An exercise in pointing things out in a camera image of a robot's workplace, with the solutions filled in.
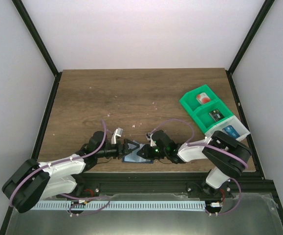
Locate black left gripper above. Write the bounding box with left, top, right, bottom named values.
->
left=96, top=139, right=140, bottom=159

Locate light blue slotted cable duct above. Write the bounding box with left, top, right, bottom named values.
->
left=32, top=200, right=206, bottom=212

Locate green bin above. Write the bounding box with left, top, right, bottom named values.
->
left=179, top=84, right=219, bottom=116
left=193, top=99, right=234, bottom=134

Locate red white card in bin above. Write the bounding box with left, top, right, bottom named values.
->
left=196, top=93, right=211, bottom=105

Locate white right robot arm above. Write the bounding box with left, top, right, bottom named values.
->
left=137, top=130, right=251, bottom=197

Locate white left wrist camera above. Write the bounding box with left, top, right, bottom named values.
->
left=111, top=127, right=123, bottom=144

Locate blue card in bin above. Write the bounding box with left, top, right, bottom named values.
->
left=222, top=125, right=240, bottom=139

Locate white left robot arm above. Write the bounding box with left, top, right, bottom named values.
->
left=2, top=131, right=140, bottom=213

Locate green bin middle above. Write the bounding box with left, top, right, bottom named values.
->
left=193, top=99, right=234, bottom=134

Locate metal front plate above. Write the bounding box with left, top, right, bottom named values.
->
left=6, top=193, right=283, bottom=235

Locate black front frame rail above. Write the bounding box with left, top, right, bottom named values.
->
left=79, top=172, right=276, bottom=195

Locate black frame post left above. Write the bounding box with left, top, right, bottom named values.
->
left=11, top=0, right=60, bottom=78

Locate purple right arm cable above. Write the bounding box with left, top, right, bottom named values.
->
left=146, top=119, right=249, bottom=217

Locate dark card in bin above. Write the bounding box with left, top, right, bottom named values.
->
left=209, top=109, right=224, bottom=122

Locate green bin far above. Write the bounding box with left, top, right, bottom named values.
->
left=179, top=84, right=219, bottom=116

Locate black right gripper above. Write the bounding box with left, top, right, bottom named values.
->
left=137, top=144, right=168, bottom=161

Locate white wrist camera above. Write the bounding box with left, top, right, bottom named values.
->
left=146, top=132, right=156, bottom=147
left=111, top=127, right=123, bottom=144

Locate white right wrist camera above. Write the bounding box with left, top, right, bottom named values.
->
left=146, top=132, right=156, bottom=147

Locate black frame post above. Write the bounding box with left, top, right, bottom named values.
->
left=228, top=0, right=276, bottom=74
left=11, top=0, right=60, bottom=78

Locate black frame post right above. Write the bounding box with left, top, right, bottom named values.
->
left=228, top=0, right=276, bottom=74

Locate white bin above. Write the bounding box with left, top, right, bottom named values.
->
left=204, top=116, right=250, bottom=141

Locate blue leather card holder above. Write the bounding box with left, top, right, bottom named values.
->
left=122, top=144, right=153, bottom=164

